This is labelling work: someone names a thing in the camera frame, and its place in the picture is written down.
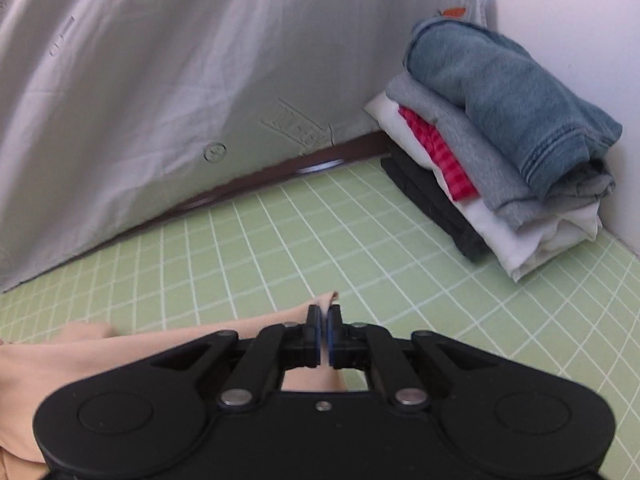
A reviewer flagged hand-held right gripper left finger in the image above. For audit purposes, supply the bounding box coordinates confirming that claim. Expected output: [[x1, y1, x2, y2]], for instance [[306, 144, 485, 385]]
[[145, 304, 323, 408]]

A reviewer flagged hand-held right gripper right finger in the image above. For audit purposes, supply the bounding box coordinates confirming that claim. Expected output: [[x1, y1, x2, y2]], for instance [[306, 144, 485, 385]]
[[327, 304, 501, 408]]

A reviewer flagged beige sweater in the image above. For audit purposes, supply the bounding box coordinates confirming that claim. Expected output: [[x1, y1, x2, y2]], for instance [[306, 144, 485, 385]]
[[0, 290, 348, 480]]

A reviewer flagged green grid mat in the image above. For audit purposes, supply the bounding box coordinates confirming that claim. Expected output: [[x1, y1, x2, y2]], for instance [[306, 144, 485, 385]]
[[0, 152, 640, 480]]

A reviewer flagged folded black garment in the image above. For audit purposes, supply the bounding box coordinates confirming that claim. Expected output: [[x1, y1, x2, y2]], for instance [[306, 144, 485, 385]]
[[381, 145, 493, 263]]

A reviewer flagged folded white garment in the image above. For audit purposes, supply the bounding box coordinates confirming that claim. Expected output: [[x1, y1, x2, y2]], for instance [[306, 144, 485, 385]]
[[364, 91, 603, 281]]

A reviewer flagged folded red checked garment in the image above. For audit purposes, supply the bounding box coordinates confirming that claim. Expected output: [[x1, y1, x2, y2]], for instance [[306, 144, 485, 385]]
[[397, 105, 478, 202]]

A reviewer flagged folded grey sweatshirt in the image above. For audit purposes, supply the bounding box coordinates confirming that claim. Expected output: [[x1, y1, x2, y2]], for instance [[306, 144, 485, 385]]
[[385, 72, 616, 226]]

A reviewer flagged folded blue sweatshirt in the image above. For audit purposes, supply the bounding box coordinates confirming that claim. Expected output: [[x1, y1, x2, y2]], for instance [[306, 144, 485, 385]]
[[404, 16, 623, 198]]

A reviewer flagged grey printed bed sheet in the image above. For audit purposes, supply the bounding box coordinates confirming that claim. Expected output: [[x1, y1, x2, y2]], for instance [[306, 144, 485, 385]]
[[0, 0, 488, 293]]

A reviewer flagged dark brown frame rail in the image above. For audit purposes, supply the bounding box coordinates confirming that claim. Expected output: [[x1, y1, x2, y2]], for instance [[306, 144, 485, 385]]
[[85, 130, 396, 256]]

